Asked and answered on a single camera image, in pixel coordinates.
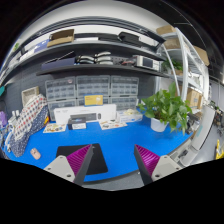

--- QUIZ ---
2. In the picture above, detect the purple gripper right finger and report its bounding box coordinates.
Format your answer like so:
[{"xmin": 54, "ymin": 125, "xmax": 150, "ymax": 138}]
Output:
[{"xmin": 134, "ymin": 145, "xmax": 182, "ymax": 185}]

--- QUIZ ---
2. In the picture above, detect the left picture card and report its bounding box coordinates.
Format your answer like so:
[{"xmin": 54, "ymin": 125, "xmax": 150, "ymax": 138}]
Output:
[{"xmin": 44, "ymin": 123, "xmax": 66, "ymax": 133}]

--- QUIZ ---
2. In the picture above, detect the grey electronic instrument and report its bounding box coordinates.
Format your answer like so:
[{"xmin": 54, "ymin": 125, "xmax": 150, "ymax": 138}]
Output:
[{"xmin": 133, "ymin": 55, "xmax": 160, "ymax": 71}]

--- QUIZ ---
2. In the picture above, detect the lower grey wall shelf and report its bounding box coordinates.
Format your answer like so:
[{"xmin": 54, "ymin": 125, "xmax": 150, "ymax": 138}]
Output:
[{"xmin": 36, "ymin": 64, "xmax": 168, "ymax": 78}]

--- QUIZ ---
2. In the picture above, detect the white wicker basket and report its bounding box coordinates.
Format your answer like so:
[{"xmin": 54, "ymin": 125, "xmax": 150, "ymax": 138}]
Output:
[{"xmin": 21, "ymin": 86, "xmax": 39, "ymax": 106}]

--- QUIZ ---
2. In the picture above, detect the picture card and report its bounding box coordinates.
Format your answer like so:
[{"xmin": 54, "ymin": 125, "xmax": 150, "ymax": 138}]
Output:
[
  {"xmin": 100, "ymin": 121, "xmax": 127, "ymax": 130},
  {"xmin": 44, "ymin": 123, "xmax": 66, "ymax": 133}
]

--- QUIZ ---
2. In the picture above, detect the blue table mat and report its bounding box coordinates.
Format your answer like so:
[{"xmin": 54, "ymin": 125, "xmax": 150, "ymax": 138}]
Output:
[{"xmin": 5, "ymin": 118, "xmax": 191, "ymax": 182}]

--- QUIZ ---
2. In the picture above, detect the small black white box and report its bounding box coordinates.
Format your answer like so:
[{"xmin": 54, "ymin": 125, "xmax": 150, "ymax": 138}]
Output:
[{"xmin": 68, "ymin": 117, "xmax": 86, "ymax": 130}]

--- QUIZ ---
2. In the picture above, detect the long white product box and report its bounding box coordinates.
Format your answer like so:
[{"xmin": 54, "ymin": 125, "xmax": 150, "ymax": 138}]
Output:
[{"xmin": 54, "ymin": 104, "xmax": 117, "ymax": 124}]

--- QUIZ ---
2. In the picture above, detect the white box with items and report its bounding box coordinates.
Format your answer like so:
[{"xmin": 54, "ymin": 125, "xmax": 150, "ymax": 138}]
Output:
[{"xmin": 117, "ymin": 109, "xmax": 143, "ymax": 123}]

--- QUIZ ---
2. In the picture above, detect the grey wall shelf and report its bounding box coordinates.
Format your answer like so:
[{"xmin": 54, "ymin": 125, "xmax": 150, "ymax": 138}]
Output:
[
  {"xmin": 5, "ymin": 34, "xmax": 165, "ymax": 66},
  {"xmin": 36, "ymin": 64, "xmax": 168, "ymax": 78}
]

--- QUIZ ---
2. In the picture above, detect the right grey drawer organizer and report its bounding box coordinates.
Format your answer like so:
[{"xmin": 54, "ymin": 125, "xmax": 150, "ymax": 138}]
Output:
[{"xmin": 111, "ymin": 76, "xmax": 139, "ymax": 96}]

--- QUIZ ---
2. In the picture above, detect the grey drawer organizer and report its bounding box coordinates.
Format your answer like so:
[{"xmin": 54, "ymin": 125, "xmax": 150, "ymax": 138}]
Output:
[
  {"xmin": 111, "ymin": 76, "xmax": 139, "ymax": 96},
  {"xmin": 45, "ymin": 77, "xmax": 76, "ymax": 101},
  {"xmin": 76, "ymin": 75, "xmax": 110, "ymax": 97}
]

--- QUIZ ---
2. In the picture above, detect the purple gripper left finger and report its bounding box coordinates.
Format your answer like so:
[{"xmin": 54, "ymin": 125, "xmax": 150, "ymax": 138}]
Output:
[{"xmin": 44, "ymin": 145, "xmax": 93, "ymax": 186}]

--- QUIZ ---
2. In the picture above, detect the left grey drawer organizer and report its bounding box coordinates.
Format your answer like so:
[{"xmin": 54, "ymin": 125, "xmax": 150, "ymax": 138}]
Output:
[{"xmin": 45, "ymin": 77, "xmax": 76, "ymax": 101}]

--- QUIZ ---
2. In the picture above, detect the middle grey drawer organizer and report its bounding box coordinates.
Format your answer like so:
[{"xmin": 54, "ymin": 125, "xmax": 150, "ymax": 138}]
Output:
[{"xmin": 76, "ymin": 75, "xmax": 110, "ymax": 97}]

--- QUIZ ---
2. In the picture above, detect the black mouse pad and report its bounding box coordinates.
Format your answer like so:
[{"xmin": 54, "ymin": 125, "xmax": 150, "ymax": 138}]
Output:
[{"xmin": 56, "ymin": 143, "xmax": 108, "ymax": 175}]

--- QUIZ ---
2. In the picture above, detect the yellow card box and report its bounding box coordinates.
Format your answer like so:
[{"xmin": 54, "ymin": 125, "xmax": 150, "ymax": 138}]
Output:
[{"xmin": 84, "ymin": 95, "xmax": 103, "ymax": 106}]

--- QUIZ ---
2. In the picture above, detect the green potted plant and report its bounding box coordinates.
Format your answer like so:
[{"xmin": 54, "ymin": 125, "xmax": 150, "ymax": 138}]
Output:
[{"xmin": 138, "ymin": 83, "xmax": 192, "ymax": 133}]

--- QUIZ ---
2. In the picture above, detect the upper grey wall shelf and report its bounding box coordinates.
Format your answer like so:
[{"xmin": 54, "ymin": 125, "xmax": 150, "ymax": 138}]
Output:
[{"xmin": 5, "ymin": 34, "xmax": 165, "ymax": 66}]

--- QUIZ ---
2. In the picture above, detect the white metal shelving rack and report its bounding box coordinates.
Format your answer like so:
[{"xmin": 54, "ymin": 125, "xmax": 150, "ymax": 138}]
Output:
[{"xmin": 157, "ymin": 25, "xmax": 209, "ymax": 109}]

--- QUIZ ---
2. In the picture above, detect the patterned fabric bag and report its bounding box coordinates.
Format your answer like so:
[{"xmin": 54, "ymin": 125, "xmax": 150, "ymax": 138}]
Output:
[{"xmin": 10, "ymin": 94, "xmax": 49, "ymax": 157}]

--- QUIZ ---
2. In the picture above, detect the cardboard box on top shelf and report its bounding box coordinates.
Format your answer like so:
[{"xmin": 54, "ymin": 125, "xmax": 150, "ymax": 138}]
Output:
[{"xmin": 47, "ymin": 29, "xmax": 74, "ymax": 47}]

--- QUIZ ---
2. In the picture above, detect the right picture card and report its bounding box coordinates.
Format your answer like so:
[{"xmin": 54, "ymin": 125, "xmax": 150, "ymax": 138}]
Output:
[{"xmin": 100, "ymin": 121, "xmax": 127, "ymax": 130}]

